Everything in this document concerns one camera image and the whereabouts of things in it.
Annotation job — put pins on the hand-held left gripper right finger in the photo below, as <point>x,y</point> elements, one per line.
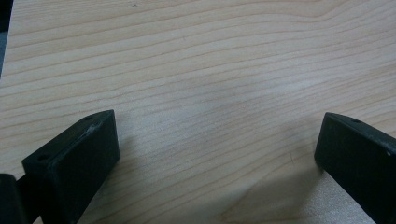
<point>361,161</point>

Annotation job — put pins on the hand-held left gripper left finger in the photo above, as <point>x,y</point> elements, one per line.
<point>77,168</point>

